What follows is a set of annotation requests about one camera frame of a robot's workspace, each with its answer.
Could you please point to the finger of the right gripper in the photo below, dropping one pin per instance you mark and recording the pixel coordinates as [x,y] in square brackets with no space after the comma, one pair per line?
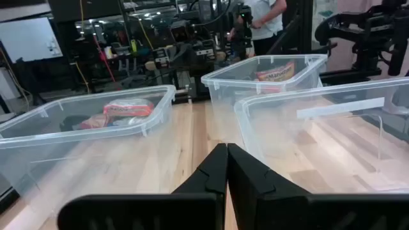
[329,30]
[399,44]

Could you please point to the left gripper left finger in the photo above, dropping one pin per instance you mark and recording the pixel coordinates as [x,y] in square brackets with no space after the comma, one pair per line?
[191,211]

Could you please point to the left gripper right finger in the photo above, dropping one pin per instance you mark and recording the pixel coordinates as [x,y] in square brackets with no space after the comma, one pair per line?
[287,211]

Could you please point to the clear plastic bin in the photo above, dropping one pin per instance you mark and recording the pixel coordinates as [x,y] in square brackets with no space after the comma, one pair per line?
[223,108]
[271,134]
[48,153]

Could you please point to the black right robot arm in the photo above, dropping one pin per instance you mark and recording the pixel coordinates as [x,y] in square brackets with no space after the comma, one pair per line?
[367,56]

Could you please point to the red Maruchan ramen pack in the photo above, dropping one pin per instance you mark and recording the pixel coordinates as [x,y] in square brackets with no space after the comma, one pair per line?
[276,75]

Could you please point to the orange Maruchan ramen pack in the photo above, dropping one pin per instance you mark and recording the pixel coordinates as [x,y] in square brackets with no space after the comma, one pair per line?
[96,122]
[128,108]

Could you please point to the person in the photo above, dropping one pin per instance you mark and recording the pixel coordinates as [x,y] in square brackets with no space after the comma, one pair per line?
[265,22]

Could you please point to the grey covered background machine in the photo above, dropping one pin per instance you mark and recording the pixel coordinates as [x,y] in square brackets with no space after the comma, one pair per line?
[185,54]

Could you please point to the yellow bottle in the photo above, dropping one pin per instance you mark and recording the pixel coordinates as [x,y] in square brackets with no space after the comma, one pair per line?
[133,46]

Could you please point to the whiteboard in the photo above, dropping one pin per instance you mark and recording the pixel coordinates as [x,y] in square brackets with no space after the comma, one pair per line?
[28,40]

